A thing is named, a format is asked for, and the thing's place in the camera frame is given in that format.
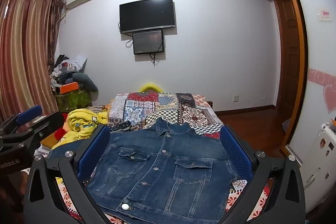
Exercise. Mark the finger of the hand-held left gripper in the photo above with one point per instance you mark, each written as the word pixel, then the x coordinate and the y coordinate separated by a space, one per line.
pixel 47 123
pixel 29 113

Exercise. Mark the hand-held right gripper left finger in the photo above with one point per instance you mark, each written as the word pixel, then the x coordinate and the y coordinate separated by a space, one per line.
pixel 94 153

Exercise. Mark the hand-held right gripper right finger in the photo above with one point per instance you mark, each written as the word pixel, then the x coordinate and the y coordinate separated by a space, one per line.
pixel 236 153

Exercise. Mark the blue denim jacket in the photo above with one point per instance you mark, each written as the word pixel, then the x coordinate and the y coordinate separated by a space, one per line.
pixel 162 174

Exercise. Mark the pile of clothes and papers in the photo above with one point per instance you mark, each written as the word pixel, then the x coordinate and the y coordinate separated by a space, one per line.
pixel 65 66

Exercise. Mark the red plush toy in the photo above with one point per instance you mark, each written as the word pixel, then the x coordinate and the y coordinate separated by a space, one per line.
pixel 60 132

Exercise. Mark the yellow cartoon blanket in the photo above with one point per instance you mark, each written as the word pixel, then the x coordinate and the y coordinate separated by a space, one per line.
pixel 84 124

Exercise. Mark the green printed container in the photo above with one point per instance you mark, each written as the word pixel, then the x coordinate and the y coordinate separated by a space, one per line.
pixel 73 100

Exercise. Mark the orange box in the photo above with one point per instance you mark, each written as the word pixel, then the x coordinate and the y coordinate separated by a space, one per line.
pixel 68 87

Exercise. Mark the pale plastic bag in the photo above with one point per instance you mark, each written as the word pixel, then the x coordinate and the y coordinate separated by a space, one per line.
pixel 286 124

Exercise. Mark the striped red curtain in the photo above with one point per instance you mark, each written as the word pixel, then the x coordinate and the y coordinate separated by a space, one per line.
pixel 23 50

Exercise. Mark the patchwork printed blanket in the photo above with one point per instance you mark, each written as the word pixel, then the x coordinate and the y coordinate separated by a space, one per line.
pixel 168 106

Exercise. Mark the white appliance with stickers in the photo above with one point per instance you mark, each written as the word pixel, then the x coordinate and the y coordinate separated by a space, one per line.
pixel 320 155

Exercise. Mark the wooden wardrobe cabinet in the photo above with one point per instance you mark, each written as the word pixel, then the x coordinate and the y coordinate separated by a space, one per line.
pixel 288 61

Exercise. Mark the small black monitor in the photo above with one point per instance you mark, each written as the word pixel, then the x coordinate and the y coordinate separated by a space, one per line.
pixel 147 41

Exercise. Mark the white wardrobe door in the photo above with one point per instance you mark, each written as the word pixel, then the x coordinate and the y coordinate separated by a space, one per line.
pixel 315 56

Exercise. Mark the pink label sticker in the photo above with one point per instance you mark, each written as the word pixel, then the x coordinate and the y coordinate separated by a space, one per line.
pixel 325 14

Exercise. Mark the white wall socket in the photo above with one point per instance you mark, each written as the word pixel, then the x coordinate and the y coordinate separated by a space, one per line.
pixel 236 98

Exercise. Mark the black wall television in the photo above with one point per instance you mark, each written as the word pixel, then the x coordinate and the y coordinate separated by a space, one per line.
pixel 147 14

